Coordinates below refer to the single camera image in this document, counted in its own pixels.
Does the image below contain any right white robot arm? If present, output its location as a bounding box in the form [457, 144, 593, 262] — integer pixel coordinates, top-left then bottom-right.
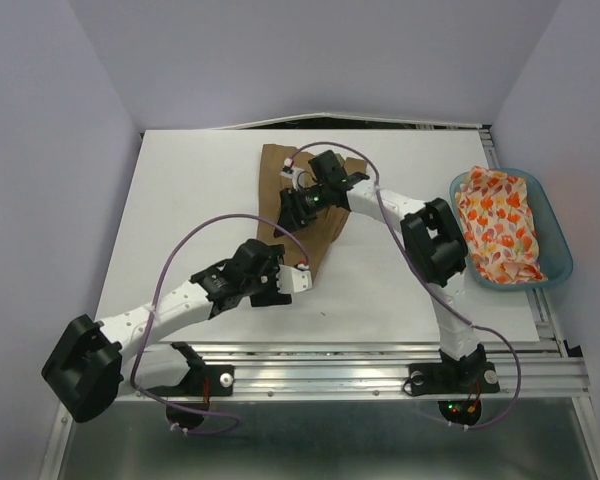
[277, 150, 486, 390]

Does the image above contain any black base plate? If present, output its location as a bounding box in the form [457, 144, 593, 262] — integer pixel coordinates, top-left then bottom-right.
[142, 364, 241, 436]
[401, 362, 500, 429]

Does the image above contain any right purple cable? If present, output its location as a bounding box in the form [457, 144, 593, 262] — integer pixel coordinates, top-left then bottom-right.
[282, 140, 523, 431]

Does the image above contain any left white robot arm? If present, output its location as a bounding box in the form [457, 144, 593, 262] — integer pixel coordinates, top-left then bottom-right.
[41, 239, 312, 433]

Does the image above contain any brown pleated skirt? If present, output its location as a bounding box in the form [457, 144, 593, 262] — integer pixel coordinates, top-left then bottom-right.
[256, 144, 349, 278]

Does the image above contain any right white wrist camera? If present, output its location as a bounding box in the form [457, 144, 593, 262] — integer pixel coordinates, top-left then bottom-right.
[280, 158, 315, 190]

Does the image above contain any purple cable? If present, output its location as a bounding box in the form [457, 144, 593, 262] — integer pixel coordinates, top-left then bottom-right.
[128, 213, 309, 435]
[282, 140, 523, 431]

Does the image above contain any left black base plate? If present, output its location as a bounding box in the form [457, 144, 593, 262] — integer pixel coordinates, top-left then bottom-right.
[142, 364, 241, 436]

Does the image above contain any aluminium rail frame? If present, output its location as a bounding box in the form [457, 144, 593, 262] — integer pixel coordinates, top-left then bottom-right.
[41, 284, 600, 479]

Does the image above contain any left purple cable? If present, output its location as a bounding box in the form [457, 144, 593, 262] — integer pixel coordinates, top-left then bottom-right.
[128, 213, 309, 435]

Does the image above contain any orange floral skirt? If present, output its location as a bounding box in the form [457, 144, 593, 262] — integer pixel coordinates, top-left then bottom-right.
[453, 166, 547, 285]

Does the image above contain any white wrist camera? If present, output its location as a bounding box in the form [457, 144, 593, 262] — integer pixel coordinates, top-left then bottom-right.
[276, 264, 312, 295]
[280, 158, 315, 190]

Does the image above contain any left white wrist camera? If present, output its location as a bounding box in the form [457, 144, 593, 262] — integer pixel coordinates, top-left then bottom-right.
[276, 264, 312, 295]

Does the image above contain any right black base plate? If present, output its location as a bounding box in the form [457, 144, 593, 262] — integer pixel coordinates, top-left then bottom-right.
[401, 362, 500, 429]

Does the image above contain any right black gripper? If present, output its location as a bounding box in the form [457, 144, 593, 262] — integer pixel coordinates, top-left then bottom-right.
[273, 182, 331, 238]

